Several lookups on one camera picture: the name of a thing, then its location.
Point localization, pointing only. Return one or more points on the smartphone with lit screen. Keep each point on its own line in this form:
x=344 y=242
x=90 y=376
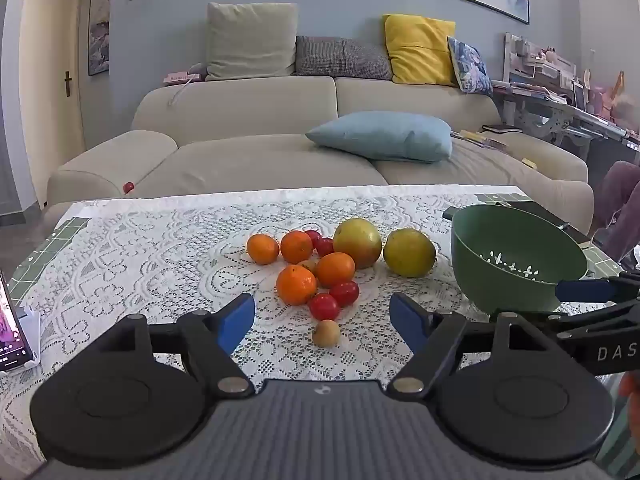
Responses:
x=7 y=320

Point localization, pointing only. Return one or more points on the grey checked cushion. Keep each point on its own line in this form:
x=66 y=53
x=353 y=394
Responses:
x=340 y=57

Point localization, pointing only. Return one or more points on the yellow cushion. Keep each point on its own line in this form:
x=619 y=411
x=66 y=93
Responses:
x=420 y=50

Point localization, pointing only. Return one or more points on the red cherry tomato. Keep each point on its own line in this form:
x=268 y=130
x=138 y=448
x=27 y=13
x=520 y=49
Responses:
x=323 y=306
x=324 y=247
x=344 y=293
x=313 y=236

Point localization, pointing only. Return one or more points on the narrow framed wall picture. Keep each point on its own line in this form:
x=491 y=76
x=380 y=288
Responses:
x=100 y=20

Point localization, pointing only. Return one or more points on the yellow-green apple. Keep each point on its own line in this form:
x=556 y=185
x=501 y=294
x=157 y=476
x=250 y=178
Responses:
x=409 y=252

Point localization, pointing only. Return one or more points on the beige sofa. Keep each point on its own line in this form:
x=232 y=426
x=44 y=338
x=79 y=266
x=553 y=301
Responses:
x=240 y=160

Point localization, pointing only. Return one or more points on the white lace tablecloth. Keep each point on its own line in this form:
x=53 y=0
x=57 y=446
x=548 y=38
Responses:
x=150 y=260

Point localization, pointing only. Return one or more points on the cream door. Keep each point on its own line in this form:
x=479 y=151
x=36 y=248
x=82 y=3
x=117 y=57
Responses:
x=50 y=110

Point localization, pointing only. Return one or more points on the green colander bowl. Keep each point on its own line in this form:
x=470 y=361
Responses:
x=480 y=260

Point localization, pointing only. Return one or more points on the small tan longan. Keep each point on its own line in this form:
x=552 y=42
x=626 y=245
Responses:
x=307 y=264
x=326 y=333

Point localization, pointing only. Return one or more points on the cluttered study desk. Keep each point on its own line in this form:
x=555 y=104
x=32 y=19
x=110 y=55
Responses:
x=565 y=105

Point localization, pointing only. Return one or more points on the small orange mandarin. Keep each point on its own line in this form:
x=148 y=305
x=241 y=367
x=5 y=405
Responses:
x=262 y=249
x=296 y=246
x=335 y=269
x=297 y=285

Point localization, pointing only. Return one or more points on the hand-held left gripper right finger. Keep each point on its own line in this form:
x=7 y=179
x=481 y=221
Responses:
x=407 y=317

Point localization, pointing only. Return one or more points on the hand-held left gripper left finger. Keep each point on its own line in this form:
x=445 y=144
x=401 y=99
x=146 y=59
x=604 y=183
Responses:
x=235 y=317

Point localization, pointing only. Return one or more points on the blue floral cushion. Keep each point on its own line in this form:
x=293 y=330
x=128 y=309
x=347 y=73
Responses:
x=470 y=65

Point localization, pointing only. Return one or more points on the reddish green apple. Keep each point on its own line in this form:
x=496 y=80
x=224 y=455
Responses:
x=357 y=242

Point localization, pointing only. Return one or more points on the pink flat box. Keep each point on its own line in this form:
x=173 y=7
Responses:
x=181 y=77

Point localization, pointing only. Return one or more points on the beige cushion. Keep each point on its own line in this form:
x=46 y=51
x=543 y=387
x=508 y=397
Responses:
x=250 y=40

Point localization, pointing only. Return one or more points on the person's purple trouser leg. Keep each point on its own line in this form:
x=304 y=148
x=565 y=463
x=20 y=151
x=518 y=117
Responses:
x=617 y=200

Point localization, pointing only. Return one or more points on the white phone stand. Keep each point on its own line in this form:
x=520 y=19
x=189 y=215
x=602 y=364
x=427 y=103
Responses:
x=31 y=327

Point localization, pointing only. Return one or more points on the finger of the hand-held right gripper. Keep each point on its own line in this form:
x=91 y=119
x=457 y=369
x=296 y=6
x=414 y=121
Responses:
x=595 y=317
x=582 y=291

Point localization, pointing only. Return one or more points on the person's right hand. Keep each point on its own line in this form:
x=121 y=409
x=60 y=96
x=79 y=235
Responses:
x=632 y=402

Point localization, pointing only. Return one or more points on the yellow books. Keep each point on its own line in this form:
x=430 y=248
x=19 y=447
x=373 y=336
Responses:
x=477 y=139

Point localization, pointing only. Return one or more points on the light blue cushion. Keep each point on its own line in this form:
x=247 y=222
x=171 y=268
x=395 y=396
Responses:
x=385 y=135

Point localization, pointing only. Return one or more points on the black notebook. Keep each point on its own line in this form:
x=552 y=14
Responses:
x=502 y=128

